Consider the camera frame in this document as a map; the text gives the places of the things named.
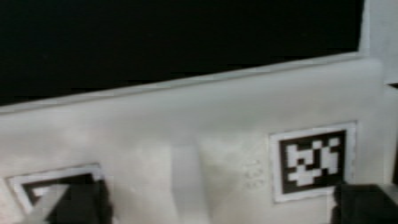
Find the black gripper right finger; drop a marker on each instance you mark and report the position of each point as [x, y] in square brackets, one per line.
[364, 206]

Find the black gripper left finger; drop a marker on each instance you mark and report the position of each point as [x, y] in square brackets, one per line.
[69, 201]

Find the white door panel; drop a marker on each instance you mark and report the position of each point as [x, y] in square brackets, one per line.
[211, 151]

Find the white cabinet body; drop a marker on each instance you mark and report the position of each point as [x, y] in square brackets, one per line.
[89, 48]

